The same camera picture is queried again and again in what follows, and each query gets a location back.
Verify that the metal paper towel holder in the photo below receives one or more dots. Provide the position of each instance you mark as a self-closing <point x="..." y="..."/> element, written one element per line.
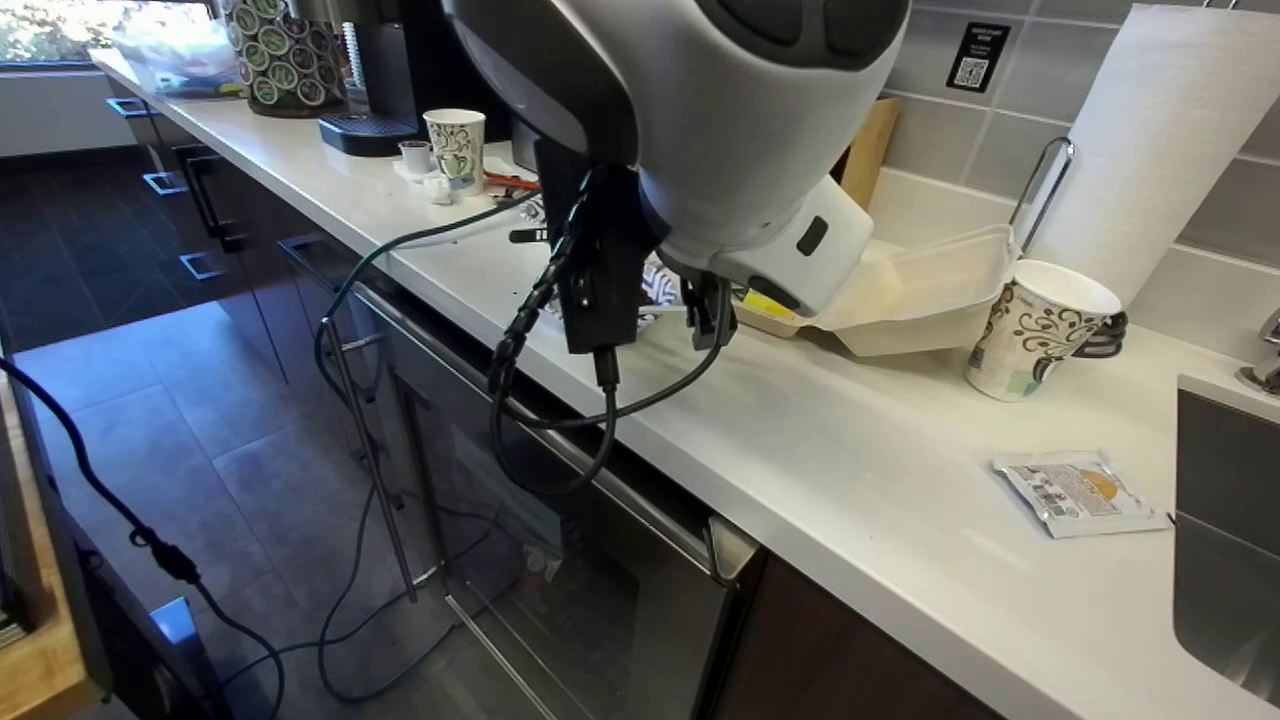
<point x="1037" y="187"/>

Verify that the black equipment case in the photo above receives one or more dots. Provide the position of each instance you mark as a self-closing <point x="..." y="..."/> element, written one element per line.
<point x="123" y="640"/>

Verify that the glass front undercounter appliance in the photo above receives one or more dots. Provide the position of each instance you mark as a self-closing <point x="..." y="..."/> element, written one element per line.
<point x="601" y="624"/>

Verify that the steel sink basin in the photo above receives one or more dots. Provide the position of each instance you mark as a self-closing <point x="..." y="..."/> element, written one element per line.
<point x="1227" y="534"/>

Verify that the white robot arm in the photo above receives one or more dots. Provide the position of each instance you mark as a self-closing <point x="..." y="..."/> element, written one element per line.
<point x="722" y="123"/>

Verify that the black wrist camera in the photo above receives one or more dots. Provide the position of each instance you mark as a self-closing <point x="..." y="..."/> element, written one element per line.
<point x="601" y="284"/>

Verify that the white foam clamshell container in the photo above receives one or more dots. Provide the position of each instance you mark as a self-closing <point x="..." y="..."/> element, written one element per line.
<point x="921" y="284"/>

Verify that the white ceramic mug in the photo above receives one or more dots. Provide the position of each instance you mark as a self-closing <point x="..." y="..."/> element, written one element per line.
<point x="457" y="151"/>

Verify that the white paper towel roll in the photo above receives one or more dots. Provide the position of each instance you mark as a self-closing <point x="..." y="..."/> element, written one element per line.
<point x="1163" y="134"/>

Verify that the black marker pen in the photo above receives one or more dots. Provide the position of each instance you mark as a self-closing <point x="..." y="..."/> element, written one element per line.
<point x="526" y="232"/>

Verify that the dark base cabinet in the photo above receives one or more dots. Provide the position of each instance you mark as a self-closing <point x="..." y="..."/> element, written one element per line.
<point x="853" y="664"/>

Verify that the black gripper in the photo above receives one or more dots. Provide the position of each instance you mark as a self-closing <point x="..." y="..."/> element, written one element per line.
<point x="704" y="308"/>

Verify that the chrome sink faucet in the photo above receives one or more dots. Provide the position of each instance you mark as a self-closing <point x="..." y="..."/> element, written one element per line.
<point x="1264" y="363"/>

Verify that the black QR code sign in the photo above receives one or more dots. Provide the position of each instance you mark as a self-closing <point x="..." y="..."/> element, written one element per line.
<point x="977" y="59"/>

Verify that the clear plastic bag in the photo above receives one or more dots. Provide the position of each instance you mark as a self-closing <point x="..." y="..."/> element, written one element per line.
<point x="182" y="45"/>

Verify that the orange packet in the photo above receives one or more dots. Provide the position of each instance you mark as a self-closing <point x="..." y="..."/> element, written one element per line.
<point x="514" y="182"/>

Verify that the clear printed sachet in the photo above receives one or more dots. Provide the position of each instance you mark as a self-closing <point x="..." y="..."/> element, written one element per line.
<point x="1074" y="494"/>

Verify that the silver black Keurig coffee machine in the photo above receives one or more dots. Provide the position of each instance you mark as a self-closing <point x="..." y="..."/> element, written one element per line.
<point x="382" y="65"/>

